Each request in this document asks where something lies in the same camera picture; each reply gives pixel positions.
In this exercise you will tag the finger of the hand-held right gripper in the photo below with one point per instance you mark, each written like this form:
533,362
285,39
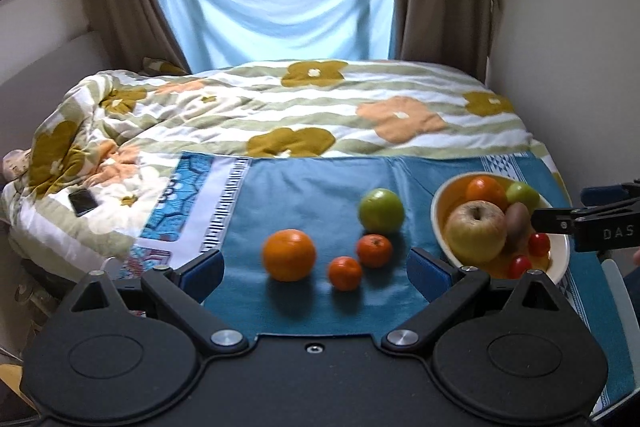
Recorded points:
600,232
602,196

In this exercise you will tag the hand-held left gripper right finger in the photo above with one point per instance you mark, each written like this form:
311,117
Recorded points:
427,273

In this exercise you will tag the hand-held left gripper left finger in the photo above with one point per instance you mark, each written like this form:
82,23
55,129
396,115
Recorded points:
204,275

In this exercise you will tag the cream and yellow bowl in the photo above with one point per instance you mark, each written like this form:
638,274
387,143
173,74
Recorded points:
441,214

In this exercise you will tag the red cherry tomato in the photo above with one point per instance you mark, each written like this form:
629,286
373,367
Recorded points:
539,244
520,266

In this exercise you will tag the yellow wrinkled apple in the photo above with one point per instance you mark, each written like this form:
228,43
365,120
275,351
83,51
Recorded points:
475,232

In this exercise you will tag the large green apple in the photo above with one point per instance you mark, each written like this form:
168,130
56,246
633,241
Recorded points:
522,196

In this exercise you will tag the brown kiwi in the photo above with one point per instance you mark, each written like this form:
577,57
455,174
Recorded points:
517,224

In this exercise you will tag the large orange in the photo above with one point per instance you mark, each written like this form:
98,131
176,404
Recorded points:
289,256
486,192

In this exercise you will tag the small tangerine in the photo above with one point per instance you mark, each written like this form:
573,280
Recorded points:
345,274
374,251

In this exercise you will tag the person's dark blue trousers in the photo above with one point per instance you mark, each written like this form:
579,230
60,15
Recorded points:
633,302

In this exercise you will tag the small green apple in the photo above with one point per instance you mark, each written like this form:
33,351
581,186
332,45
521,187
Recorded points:
381,211

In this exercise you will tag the blue patterned tablecloth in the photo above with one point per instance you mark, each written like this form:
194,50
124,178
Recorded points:
300,187

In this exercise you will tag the black smartphone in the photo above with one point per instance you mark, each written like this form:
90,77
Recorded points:
83,202

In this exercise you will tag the floral striped blanket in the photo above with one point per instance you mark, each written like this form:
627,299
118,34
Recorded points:
310,107

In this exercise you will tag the floral pillow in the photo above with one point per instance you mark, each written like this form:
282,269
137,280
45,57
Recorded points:
162,66

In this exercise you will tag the white patterned pillow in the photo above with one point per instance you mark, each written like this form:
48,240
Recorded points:
15,163

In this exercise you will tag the beige padded headboard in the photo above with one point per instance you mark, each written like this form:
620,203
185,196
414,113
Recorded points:
45,72

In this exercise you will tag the light blue hanging sheet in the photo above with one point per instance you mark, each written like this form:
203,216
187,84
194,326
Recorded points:
275,7

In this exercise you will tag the white frame bar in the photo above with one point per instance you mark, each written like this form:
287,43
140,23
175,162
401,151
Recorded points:
108,264
613,289

